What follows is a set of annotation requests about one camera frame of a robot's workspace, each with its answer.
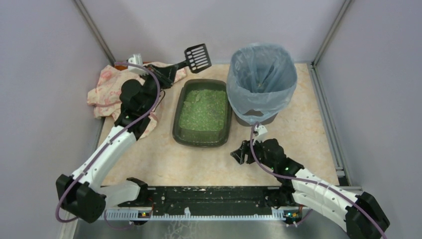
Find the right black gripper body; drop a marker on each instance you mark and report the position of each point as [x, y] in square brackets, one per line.
[248, 151]

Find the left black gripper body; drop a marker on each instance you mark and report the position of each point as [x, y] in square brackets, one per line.
[165, 76]

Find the grey trash bin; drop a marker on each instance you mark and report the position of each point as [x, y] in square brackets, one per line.
[248, 119]

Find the dark green litter box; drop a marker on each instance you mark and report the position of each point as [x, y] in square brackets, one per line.
[201, 138]

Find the black litter scoop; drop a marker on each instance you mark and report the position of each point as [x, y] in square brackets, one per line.
[197, 59]

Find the blue plastic bin liner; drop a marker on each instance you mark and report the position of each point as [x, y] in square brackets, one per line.
[261, 77]

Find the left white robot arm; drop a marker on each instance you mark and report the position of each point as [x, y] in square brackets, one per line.
[126, 131]

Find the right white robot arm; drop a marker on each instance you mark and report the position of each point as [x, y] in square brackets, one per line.
[359, 215]

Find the green litter pellets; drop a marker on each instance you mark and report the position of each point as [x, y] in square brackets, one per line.
[203, 110]

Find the patterned cream cloth bag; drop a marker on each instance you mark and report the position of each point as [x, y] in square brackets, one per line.
[105, 96]

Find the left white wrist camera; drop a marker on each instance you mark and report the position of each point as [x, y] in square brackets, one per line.
[136, 60]

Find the aluminium frame rail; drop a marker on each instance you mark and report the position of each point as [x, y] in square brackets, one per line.
[184, 216]

